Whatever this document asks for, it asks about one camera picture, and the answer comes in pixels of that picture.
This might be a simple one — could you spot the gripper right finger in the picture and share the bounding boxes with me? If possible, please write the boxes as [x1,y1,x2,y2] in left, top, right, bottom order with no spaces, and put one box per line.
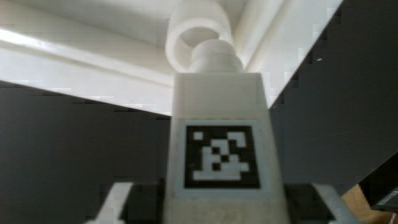
[313,183,363,224]

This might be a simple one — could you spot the white square tabletop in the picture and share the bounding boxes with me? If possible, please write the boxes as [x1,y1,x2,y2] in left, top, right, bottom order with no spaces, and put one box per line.
[0,0,343,115]

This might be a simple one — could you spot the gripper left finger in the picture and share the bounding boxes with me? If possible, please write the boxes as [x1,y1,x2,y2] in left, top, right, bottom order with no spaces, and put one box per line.
[86,182,133,224]

